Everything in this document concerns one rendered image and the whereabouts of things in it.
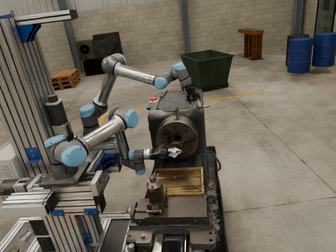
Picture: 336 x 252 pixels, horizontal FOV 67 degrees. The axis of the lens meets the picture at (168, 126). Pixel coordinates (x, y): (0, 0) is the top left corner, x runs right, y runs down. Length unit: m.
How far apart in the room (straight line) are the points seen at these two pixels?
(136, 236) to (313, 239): 1.74
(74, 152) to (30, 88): 0.49
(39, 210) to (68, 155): 0.39
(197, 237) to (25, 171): 1.20
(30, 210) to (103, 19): 10.56
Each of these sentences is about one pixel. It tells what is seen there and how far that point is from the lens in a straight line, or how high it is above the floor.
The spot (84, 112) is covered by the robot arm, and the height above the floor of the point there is 1.37.
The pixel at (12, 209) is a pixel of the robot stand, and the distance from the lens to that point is 1.72.
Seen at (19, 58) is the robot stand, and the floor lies 1.82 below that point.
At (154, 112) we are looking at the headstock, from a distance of 2.02.
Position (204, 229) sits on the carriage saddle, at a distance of 1.45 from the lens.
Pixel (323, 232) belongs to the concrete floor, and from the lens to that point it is 2.84.
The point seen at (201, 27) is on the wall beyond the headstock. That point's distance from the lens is 11.84.
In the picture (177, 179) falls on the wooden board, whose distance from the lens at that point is 1.82.
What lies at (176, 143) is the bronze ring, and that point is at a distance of 1.77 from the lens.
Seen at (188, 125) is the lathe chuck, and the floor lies 1.20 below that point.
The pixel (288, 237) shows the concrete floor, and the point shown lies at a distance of 2.71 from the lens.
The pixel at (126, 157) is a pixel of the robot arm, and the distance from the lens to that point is 1.87.
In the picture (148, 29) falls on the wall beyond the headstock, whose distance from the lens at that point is 11.62.
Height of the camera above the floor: 1.96
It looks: 24 degrees down
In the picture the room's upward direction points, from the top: 7 degrees counter-clockwise
